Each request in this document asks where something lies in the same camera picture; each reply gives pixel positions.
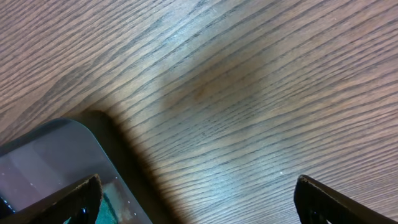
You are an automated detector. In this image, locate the black rectangular tray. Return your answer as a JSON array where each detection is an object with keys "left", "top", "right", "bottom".
[{"left": 0, "top": 110, "right": 175, "bottom": 224}]

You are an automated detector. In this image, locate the green sponge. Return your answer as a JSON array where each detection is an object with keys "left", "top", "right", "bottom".
[{"left": 63, "top": 194, "right": 118, "bottom": 224}]

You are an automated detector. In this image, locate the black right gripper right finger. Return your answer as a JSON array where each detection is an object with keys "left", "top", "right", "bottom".
[{"left": 294, "top": 175, "right": 397, "bottom": 224}]

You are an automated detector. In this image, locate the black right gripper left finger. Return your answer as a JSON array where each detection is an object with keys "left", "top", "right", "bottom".
[{"left": 1, "top": 174, "right": 103, "bottom": 224}]

